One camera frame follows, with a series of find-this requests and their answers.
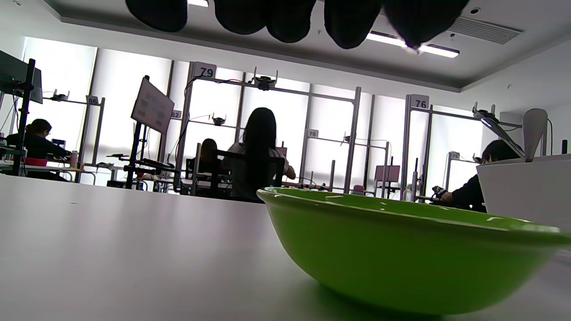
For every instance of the person's left hand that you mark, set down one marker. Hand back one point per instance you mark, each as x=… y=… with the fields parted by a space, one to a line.
x=348 y=22

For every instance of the steel fork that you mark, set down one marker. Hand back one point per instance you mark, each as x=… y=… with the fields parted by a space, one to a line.
x=504 y=136

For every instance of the steel spoon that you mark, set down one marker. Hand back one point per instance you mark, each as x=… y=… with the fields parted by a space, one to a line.
x=535 y=129

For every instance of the white cutlery bin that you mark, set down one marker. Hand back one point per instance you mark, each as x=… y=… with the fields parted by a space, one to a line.
x=526 y=191

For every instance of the long ceiling light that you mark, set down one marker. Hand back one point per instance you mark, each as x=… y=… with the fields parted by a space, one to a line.
x=198 y=2
x=439 y=50

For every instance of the ceiling air vent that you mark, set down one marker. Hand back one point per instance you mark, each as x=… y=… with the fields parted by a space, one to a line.
x=484 y=30

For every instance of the black mesh office chair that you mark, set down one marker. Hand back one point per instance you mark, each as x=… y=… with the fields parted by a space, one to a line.
x=267 y=178

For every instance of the green plastic bowl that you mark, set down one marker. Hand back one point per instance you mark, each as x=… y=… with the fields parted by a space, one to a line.
x=401 y=258

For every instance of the pink cup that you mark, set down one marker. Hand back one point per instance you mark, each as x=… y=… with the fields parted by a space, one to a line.
x=73 y=159

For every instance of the black monitor on wheeled stand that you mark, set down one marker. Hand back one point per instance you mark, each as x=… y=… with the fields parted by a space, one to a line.
x=18 y=76

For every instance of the red bowl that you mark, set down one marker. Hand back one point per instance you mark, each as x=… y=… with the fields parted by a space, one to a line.
x=35 y=162

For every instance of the grey metal camera frame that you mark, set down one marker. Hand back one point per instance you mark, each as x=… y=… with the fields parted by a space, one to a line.
x=355 y=133
x=306 y=156
x=97 y=129
x=406 y=147

